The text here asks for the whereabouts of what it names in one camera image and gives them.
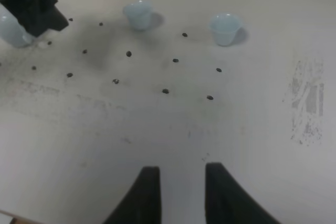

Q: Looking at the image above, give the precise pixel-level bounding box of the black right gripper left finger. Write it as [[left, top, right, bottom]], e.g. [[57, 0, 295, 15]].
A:
[[104, 166, 161, 224]]

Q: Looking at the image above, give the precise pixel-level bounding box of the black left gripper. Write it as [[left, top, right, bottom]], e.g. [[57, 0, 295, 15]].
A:
[[1, 0, 69, 37]]

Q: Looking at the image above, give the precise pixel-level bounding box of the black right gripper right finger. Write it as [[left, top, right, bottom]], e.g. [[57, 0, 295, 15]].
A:
[[205, 163, 278, 224]]

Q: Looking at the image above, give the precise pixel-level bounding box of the light blue porcelain teapot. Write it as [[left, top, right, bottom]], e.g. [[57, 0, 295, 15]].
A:
[[1, 5, 35, 48]]

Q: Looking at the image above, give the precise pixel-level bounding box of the left light blue teacup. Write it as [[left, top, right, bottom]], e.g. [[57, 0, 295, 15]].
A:
[[123, 0, 152, 31]]

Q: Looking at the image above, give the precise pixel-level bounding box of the light blue teacup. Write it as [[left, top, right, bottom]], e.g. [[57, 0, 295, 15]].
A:
[[123, 0, 152, 31], [209, 13, 242, 47]]

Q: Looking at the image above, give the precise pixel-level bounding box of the right light blue teacup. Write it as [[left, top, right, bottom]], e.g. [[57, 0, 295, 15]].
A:
[[209, 13, 242, 47]]

